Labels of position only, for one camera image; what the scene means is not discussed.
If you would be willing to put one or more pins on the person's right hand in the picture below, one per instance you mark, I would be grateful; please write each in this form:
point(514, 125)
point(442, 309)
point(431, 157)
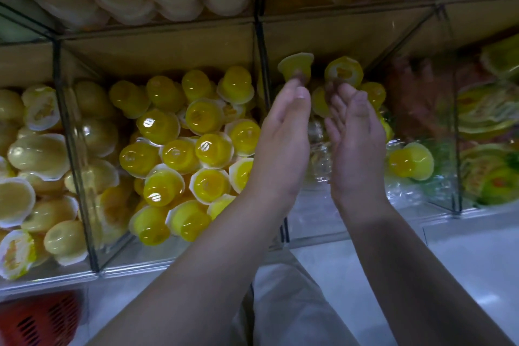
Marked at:
point(357, 147)

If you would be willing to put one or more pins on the person's left hand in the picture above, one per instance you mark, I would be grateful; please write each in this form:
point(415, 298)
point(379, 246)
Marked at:
point(280, 147)

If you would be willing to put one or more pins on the pile of pastel jelly cups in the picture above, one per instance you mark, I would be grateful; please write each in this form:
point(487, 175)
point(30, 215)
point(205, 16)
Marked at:
point(409, 162)

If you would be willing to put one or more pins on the pile of yellow jelly cups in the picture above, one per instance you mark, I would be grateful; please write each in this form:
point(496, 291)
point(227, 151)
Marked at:
point(162, 187)

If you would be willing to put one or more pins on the pile of pale yellow jelly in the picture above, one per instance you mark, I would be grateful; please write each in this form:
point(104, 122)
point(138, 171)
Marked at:
point(40, 155)

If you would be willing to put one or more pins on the person's left forearm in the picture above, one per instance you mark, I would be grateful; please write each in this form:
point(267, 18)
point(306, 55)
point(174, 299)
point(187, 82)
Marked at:
point(195, 277)

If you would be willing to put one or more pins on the person's right forearm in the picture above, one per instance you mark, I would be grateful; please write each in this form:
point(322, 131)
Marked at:
point(422, 277)

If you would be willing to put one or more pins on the light grey shorts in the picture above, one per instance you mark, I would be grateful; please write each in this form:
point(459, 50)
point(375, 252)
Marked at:
point(292, 309)

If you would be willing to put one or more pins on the dark red object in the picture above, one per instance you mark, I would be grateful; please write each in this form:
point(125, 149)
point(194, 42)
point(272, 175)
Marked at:
point(40, 317)

